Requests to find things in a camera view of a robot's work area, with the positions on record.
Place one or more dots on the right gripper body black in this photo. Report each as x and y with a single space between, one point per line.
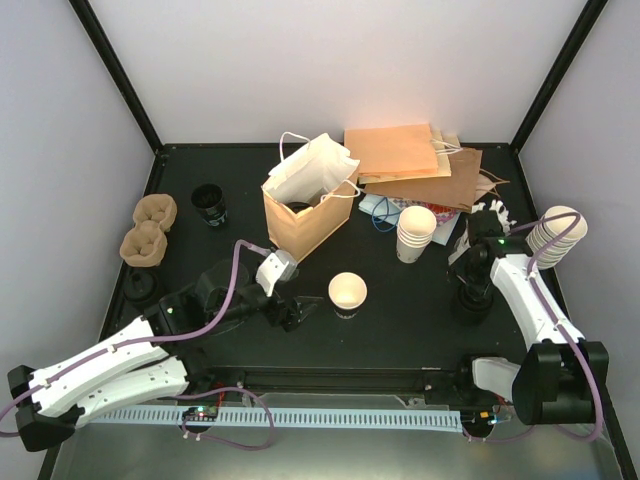
470 273

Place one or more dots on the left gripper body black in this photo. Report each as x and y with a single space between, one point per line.
277 316

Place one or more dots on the orange paper bag white handles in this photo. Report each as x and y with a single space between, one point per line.
322 173

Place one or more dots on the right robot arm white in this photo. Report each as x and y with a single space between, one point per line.
559 380

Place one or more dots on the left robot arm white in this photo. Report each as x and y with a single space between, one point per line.
159 354

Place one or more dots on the checkered paper bag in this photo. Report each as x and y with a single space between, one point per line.
446 218

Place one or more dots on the brown kraft paper bag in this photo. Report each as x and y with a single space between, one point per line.
461 190

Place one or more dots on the tall white cup stack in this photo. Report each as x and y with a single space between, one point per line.
551 240

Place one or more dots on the white paper cup stack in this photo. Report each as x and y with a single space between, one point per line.
415 229

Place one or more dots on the light blue paper bag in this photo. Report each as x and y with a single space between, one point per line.
384 215

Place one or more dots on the orange paper bag stack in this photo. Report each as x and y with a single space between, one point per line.
409 152

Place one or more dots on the black paper cup stack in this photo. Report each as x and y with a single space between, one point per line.
209 201

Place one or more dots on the black cup lid stack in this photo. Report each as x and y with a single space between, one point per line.
141 288

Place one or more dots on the pulp cup carrier stack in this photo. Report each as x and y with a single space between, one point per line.
145 245

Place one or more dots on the blue slotted cable duct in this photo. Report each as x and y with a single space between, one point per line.
306 418

